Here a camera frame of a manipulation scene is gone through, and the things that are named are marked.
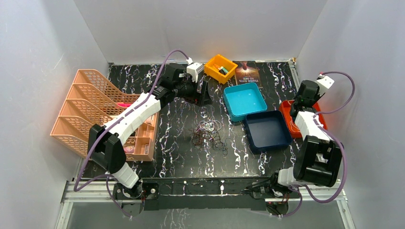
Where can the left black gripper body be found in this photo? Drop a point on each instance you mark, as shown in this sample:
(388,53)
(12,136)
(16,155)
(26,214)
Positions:
(202,93)

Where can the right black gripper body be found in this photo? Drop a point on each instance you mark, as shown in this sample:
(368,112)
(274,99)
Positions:
(317,97)

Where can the orange square tray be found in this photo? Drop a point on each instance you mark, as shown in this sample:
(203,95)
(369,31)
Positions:
(293,129)

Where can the cyan square tray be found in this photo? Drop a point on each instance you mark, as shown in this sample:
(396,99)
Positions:
(242,100)

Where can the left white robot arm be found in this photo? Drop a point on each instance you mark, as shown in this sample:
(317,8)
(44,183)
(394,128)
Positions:
(106,142)

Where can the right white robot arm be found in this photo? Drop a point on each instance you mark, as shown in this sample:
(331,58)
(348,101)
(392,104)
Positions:
(320,157)

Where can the yellow plastic bin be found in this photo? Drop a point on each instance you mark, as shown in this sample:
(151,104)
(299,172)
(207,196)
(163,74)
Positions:
(216,74)

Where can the dark paperback book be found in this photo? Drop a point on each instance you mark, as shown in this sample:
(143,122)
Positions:
(247,72)

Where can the navy square tray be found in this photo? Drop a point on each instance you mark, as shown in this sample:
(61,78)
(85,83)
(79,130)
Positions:
(266,131)

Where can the peach compartment organizer tray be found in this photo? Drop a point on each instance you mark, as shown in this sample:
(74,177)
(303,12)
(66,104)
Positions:
(144,140)

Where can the pink eraser pack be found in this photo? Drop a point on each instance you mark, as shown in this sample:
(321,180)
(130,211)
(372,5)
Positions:
(130,149)

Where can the peach mesh file rack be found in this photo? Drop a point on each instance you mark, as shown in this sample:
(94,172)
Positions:
(91,99)

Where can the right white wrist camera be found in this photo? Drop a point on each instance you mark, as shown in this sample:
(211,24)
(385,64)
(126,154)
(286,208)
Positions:
(324,82)

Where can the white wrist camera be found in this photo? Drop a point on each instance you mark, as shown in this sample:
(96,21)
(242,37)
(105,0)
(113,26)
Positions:
(194,69)
(324,82)

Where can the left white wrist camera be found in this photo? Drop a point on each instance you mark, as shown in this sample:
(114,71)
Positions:
(194,69)

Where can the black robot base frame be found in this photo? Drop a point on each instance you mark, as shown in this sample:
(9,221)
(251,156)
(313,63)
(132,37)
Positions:
(254,193)

